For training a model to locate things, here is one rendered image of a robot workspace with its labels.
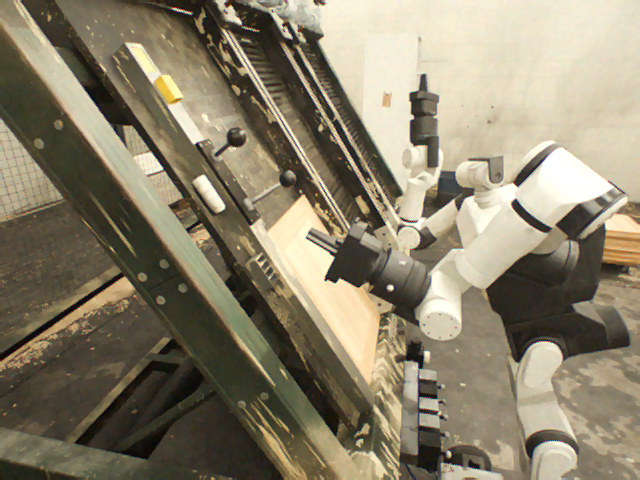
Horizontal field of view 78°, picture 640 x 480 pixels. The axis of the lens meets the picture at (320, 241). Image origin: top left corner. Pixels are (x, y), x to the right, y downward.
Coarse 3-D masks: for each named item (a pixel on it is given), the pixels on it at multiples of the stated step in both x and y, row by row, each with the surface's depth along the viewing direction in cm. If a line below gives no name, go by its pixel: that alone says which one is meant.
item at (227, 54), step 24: (216, 0) 107; (192, 24) 112; (216, 24) 111; (240, 24) 116; (216, 48) 113; (240, 48) 117; (240, 72) 114; (240, 96) 117; (264, 96) 116; (264, 120) 118; (288, 144) 119; (288, 168) 122; (312, 168) 125; (312, 192) 123; (336, 216) 125; (384, 312) 134
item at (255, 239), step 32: (128, 64) 77; (160, 96) 78; (192, 128) 82; (192, 160) 81; (224, 192) 82; (256, 224) 87; (288, 288) 88; (320, 320) 93; (320, 352) 93; (352, 384) 94
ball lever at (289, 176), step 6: (282, 174) 85; (288, 174) 85; (294, 174) 86; (282, 180) 85; (288, 180) 85; (294, 180) 85; (276, 186) 86; (288, 186) 86; (264, 192) 85; (270, 192) 86; (258, 198) 85; (246, 204) 84; (252, 204) 85
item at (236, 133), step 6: (228, 132) 73; (234, 132) 73; (240, 132) 73; (228, 138) 73; (234, 138) 73; (240, 138) 73; (246, 138) 74; (228, 144) 77; (234, 144) 73; (240, 144) 74; (210, 150) 81; (216, 150) 82; (222, 150) 79; (216, 156) 81; (216, 162) 82
